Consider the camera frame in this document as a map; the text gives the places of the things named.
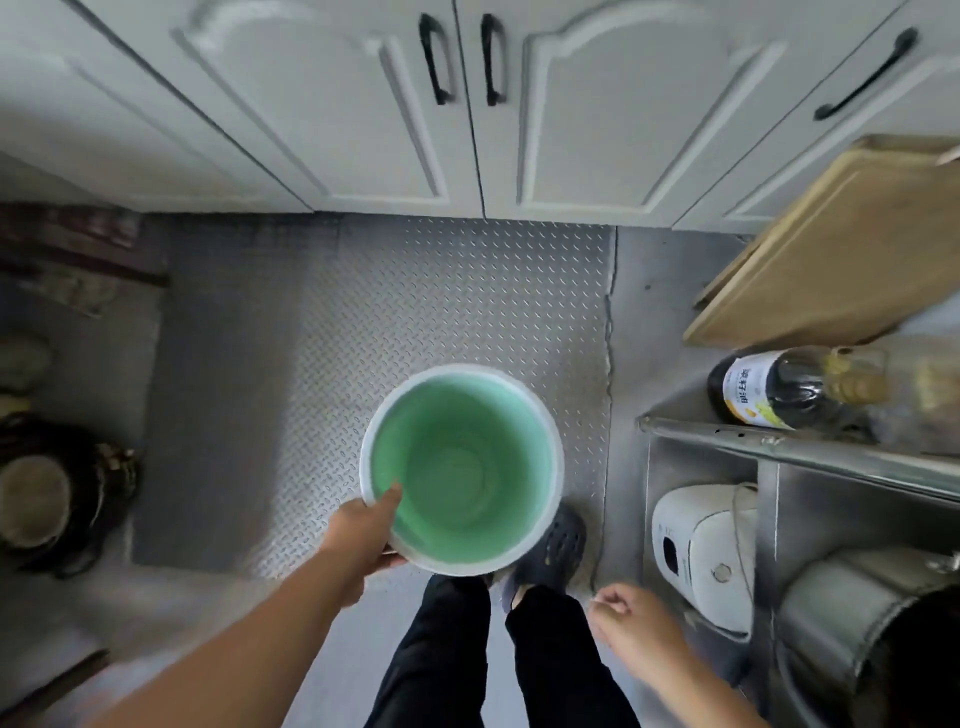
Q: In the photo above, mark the person's left hand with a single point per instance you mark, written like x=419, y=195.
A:
x=356, y=536

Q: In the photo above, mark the person's right hand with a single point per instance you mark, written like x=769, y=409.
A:
x=645, y=630

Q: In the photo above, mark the person's left thumb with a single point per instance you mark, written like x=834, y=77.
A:
x=384, y=502

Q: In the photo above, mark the person's right fingers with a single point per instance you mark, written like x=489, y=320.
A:
x=609, y=606

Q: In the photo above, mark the green bucket with white rim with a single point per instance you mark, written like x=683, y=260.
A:
x=465, y=465

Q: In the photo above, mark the person's right forearm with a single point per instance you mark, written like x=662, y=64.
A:
x=716, y=701

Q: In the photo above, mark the person's left forearm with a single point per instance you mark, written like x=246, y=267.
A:
x=240, y=660

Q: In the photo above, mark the person's right leg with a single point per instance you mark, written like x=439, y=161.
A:
x=559, y=667

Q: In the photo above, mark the person's leg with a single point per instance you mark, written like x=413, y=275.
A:
x=435, y=660
x=559, y=667

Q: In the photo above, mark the dark grey clog shoe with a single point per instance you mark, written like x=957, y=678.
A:
x=551, y=551

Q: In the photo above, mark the white rice cooker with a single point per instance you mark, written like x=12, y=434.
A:
x=701, y=551

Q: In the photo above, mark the person's left leg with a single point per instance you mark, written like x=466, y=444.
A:
x=435, y=660

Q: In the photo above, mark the metal tread plate sheet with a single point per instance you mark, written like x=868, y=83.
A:
x=450, y=300

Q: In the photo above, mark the stainless steel pot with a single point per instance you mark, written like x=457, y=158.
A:
x=840, y=622

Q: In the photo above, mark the dark bottle with white label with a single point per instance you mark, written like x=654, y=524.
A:
x=754, y=390

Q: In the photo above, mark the stainless steel shelf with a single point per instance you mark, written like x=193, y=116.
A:
x=825, y=454

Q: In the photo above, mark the black round pot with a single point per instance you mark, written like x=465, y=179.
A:
x=45, y=499

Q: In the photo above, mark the dark wooden stick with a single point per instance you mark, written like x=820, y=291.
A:
x=56, y=686

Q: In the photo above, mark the clear plastic bottle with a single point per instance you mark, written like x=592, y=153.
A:
x=922, y=397

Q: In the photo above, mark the white cabinet door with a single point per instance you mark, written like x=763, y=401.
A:
x=112, y=112
x=840, y=150
x=622, y=105
x=315, y=97

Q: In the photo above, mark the wooden cutting board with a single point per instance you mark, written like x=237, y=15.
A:
x=832, y=255

